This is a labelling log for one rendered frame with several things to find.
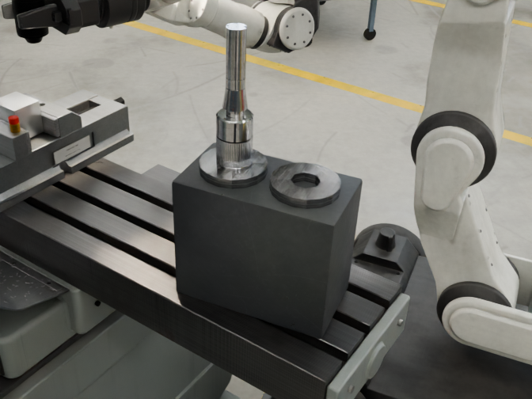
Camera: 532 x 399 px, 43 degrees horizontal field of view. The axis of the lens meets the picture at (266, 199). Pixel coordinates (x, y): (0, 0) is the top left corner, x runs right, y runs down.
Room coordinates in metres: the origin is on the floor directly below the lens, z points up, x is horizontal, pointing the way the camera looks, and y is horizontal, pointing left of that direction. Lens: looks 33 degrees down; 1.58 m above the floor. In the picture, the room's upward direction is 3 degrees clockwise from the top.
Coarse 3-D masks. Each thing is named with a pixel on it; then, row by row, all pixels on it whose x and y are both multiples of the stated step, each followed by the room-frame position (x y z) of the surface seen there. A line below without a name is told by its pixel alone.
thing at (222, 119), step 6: (222, 108) 0.78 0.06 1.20; (216, 114) 0.77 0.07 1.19; (222, 114) 0.76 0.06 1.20; (246, 114) 0.77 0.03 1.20; (252, 114) 0.77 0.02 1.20; (216, 120) 0.76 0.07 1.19; (222, 120) 0.75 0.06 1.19; (228, 120) 0.75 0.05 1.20; (234, 120) 0.75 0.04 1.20; (240, 120) 0.75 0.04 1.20; (246, 120) 0.75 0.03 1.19; (252, 120) 0.76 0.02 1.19; (222, 126) 0.75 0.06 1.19; (228, 126) 0.75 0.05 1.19; (234, 126) 0.74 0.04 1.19; (240, 126) 0.75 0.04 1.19; (246, 126) 0.75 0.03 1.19
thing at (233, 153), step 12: (216, 132) 0.76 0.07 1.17; (228, 132) 0.75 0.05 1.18; (240, 132) 0.75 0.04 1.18; (252, 132) 0.76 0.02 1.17; (216, 144) 0.76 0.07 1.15; (228, 144) 0.75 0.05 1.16; (240, 144) 0.75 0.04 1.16; (252, 144) 0.76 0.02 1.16; (216, 156) 0.76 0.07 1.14; (228, 156) 0.75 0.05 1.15; (240, 156) 0.75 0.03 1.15; (252, 156) 0.77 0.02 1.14; (228, 168) 0.75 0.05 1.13; (240, 168) 0.75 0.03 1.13
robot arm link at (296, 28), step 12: (264, 0) 1.32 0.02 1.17; (276, 0) 1.27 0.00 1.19; (288, 0) 1.26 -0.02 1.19; (300, 0) 1.24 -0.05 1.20; (312, 0) 1.26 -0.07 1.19; (288, 12) 1.22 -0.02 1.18; (300, 12) 1.23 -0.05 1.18; (312, 12) 1.25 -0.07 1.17; (288, 24) 1.22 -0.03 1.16; (300, 24) 1.23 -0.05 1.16; (312, 24) 1.24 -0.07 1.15; (288, 36) 1.21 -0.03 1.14; (300, 36) 1.23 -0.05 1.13; (312, 36) 1.24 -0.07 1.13; (288, 48) 1.22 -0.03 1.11; (300, 48) 1.23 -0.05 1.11
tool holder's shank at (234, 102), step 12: (228, 24) 0.77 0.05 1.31; (240, 24) 0.78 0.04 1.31; (228, 36) 0.76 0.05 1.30; (240, 36) 0.76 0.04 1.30; (228, 48) 0.76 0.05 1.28; (240, 48) 0.76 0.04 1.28; (228, 60) 0.76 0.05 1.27; (240, 60) 0.76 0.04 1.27; (228, 72) 0.76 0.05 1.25; (240, 72) 0.76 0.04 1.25; (228, 84) 0.76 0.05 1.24; (240, 84) 0.76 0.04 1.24; (228, 96) 0.76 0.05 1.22; (240, 96) 0.76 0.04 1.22; (228, 108) 0.75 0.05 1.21; (240, 108) 0.75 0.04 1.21
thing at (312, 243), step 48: (192, 192) 0.72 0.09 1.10; (240, 192) 0.72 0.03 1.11; (288, 192) 0.70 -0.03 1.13; (336, 192) 0.71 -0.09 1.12; (192, 240) 0.72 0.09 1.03; (240, 240) 0.70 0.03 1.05; (288, 240) 0.67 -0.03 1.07; (336, 240) 0.67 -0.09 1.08; (192, 288) 0.72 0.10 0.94; (240, 288) 0.70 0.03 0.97; (288, 288) 0.67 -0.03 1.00; (336, 288) 0.70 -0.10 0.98
